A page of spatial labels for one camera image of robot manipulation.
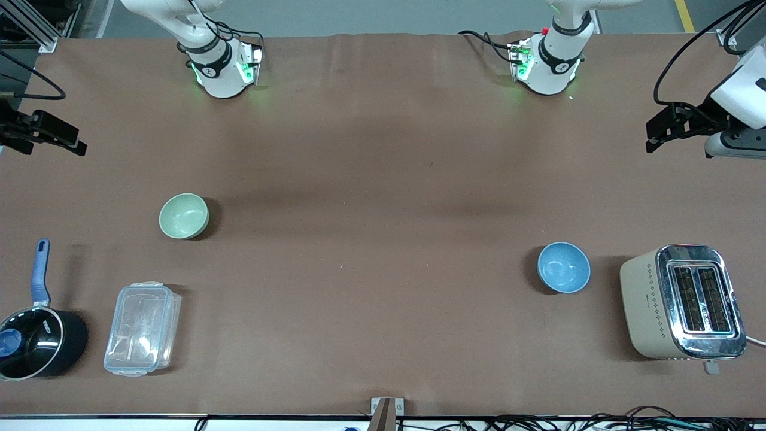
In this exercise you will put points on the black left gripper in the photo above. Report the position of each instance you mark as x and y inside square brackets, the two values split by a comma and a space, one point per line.
[708, 115]

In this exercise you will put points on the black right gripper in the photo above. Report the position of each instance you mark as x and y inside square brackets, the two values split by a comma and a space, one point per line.
[8, 127]

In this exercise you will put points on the green bowl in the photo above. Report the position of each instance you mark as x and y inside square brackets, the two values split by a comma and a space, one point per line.
[184, 216]

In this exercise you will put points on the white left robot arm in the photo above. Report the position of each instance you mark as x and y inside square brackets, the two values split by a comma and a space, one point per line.
[553, 60]

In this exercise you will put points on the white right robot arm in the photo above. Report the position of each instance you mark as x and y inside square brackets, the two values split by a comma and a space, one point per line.
[218, 66]

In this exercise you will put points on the blue bowl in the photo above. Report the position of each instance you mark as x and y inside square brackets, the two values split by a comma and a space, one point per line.
[564, 267]

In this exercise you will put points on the beige chrome toaster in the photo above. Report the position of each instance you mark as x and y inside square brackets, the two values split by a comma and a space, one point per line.
[682, 302]

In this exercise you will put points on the clear plastic food container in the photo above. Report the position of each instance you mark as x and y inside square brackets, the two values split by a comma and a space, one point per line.
[142, 328]

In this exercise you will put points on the glass lid with blue knob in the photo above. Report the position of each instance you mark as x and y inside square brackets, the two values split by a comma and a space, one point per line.
[24, 344]

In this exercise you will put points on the brown table mat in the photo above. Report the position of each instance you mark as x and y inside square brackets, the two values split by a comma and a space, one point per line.
[383, 239]

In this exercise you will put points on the aluminium frame profile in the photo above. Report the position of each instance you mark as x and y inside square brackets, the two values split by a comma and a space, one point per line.
[33, 24]

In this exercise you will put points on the metal table clamp bracket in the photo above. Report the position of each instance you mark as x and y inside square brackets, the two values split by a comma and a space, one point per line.
[386, 413]

